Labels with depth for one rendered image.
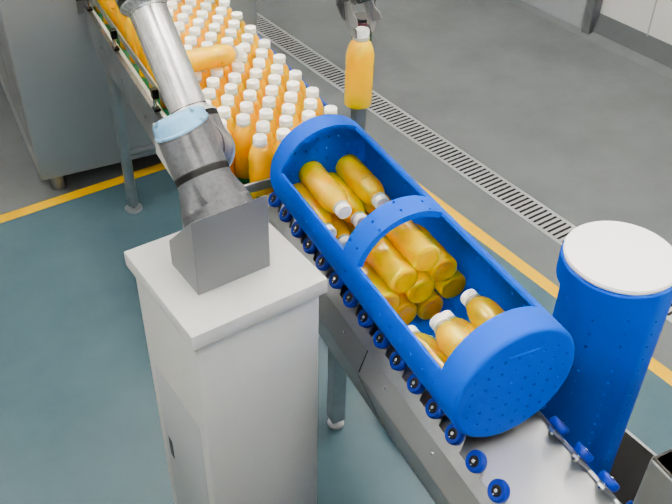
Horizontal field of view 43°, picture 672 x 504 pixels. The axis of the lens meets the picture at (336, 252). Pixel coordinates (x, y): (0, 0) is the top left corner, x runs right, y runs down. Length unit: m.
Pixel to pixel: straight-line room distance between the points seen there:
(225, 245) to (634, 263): 0.99
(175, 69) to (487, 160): 2.70
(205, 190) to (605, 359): 1.07
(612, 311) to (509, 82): 3.20
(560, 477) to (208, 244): 0.83
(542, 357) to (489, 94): 3.43
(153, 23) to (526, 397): 1.11
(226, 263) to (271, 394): 0.35
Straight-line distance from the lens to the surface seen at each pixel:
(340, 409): 2.90
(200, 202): 1.69
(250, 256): 1.76
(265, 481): 2.15
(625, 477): 2.84
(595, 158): 4.53
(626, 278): 2.08
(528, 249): 3.81
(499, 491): 1.67
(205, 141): 1.71
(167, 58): 1.90
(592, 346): 2.16
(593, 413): 2.32
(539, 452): 1.80
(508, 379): 1.65
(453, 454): 1.76
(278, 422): 2.01
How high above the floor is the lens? 2.30
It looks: 39 degrees down
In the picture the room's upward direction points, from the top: 1 degrees clockwise
